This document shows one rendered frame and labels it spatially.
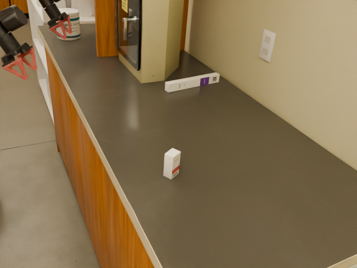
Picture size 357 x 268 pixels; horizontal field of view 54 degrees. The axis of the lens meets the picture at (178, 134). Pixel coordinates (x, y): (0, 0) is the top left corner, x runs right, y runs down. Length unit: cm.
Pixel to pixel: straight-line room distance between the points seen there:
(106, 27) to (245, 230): 126
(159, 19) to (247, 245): 97
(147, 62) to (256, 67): 46
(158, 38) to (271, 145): 65
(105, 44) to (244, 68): 70
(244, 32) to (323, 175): 74
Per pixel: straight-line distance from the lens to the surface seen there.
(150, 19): 147
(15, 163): 275
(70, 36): 210
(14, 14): 131
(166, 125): 123
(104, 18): 180
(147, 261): 97
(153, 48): 151
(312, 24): 131
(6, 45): 135
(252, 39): 155
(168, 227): 85
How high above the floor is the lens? 155
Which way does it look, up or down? 31 degrees down
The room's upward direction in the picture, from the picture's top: 5 degrees clockwise
